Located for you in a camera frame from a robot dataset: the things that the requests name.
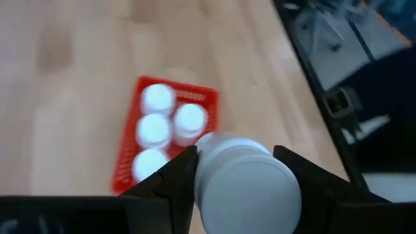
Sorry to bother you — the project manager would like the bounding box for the white pill bottle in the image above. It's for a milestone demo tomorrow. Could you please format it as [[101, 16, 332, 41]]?
[[140, 83, 177, 116], [131, 148, 170, 185], [172, 103, 209, 148], [193, 131, 303, 234], [135, 112, 172, 150]]

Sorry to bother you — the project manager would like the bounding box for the black table-level camera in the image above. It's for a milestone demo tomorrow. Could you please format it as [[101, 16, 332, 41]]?
[[322, 86, 355, 119]]

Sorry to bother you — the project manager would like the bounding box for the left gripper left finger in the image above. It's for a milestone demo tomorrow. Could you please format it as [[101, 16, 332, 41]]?
[[0, 144, 200, 234]]

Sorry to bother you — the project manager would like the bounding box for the black aluminium table frame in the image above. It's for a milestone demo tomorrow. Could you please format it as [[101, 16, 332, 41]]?
[[271, 0, 371, 196]]

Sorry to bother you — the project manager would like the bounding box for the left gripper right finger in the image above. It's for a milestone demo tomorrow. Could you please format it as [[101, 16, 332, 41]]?
[[272, 144, 416, 234]]

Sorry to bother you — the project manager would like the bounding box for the red plastic slotted basket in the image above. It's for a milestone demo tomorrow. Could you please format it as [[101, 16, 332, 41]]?
[[110, 75, 220, 197]]

